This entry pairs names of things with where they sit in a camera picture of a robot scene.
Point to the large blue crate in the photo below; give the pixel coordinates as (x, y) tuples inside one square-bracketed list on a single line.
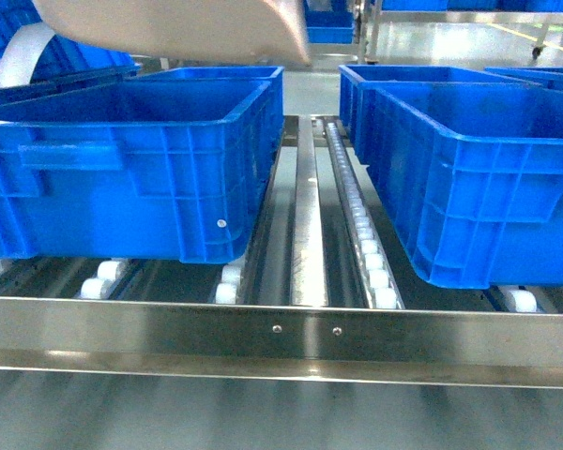
[(137, 170), (471, 177)]

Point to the beige plastic dustpan tray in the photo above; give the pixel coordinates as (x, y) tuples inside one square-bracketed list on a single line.
[(242, 32)]

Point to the large blue crate left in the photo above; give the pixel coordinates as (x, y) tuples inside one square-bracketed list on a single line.
[(137, 170)]

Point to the white curved plastic sheet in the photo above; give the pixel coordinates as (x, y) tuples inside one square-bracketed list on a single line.
[(22, 54)]

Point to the metal shelf rack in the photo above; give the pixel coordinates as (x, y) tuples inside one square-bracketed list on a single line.
[(318, 301)]

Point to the tilted blue crate far left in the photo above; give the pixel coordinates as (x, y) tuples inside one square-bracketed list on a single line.
[(65, 64)]

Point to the blue storage bin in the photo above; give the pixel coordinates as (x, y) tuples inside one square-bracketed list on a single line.
[(330, 27)]

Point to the large blue crate right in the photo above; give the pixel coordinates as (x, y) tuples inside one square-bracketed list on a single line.
[(471, 177)]

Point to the blue crate far right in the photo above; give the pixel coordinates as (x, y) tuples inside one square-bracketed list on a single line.
[(548, 77)]

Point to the blue crate behind right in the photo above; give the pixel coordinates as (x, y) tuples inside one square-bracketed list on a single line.
[(355, 79)]

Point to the blue crate behind left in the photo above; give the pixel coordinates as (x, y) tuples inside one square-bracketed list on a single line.
[(272, 74)]

